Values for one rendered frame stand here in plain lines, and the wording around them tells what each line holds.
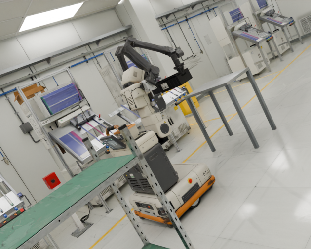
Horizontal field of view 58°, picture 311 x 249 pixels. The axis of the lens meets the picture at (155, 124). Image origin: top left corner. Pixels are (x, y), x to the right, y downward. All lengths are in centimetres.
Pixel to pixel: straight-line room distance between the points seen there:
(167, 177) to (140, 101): 75
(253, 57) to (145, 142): 529
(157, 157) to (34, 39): 411
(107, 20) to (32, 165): 357
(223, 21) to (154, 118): 510
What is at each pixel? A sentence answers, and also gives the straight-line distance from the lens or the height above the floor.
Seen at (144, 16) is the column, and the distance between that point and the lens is 679.
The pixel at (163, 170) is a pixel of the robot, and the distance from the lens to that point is 245.
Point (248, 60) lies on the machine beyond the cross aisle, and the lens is 727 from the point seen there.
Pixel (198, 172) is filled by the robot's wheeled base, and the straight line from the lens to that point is 265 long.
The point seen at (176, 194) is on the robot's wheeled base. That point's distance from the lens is 249.
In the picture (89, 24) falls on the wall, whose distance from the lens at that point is 654.
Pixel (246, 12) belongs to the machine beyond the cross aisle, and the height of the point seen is 150.
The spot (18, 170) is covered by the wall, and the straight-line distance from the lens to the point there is 529.
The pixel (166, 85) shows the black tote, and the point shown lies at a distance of 283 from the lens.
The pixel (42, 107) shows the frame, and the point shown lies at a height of 153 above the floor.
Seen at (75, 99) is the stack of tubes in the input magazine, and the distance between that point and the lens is 409.
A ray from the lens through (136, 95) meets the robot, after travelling 256.
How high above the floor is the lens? 124
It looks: 9 degrees down
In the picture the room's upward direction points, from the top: 28 degrees counter-clockwise
